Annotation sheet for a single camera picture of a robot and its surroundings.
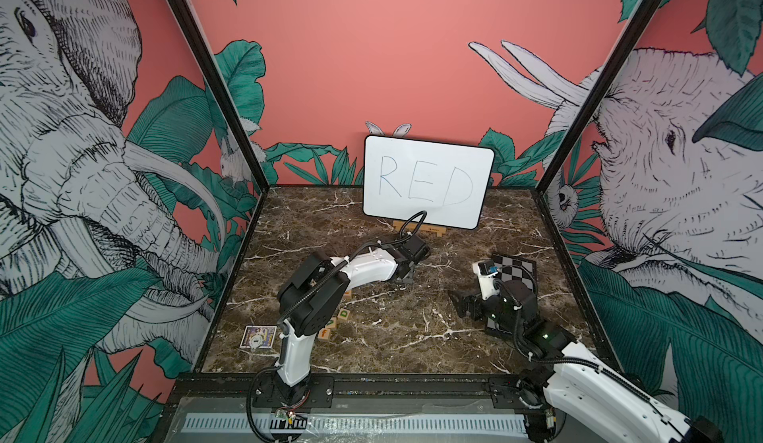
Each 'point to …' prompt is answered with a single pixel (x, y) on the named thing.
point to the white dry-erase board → (447, 181)
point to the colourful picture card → (257, 337)
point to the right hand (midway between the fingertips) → (459, 282)
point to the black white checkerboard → (513, 269)
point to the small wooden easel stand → (434, 228)
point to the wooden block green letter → (344, 314)
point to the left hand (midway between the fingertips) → (402, 267)
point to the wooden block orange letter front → (324, 334)
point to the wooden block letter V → (332, 323)
